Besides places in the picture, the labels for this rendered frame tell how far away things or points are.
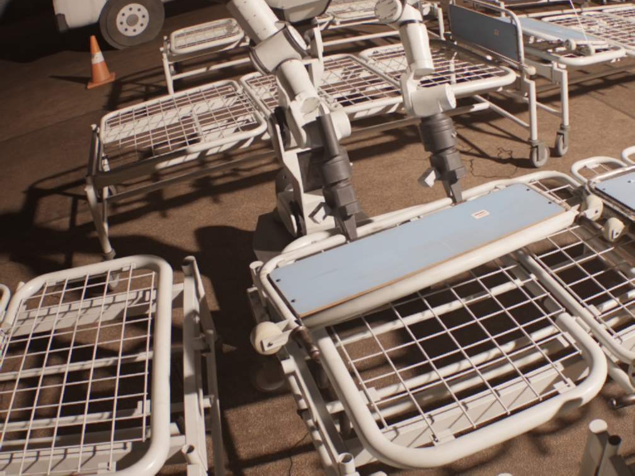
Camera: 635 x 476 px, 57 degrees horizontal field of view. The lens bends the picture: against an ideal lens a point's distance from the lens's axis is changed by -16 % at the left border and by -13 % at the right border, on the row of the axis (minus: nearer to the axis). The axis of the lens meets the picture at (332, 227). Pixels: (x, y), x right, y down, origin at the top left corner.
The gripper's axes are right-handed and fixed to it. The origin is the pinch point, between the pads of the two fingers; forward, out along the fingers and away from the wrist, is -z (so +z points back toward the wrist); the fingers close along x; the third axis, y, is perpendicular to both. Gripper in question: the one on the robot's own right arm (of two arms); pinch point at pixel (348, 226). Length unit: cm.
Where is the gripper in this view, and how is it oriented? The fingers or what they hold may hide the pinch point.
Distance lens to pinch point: 158.2
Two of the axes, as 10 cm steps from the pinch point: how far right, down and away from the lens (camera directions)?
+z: -2.7, -9.5, -1.5
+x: 3.2, 0.6, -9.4
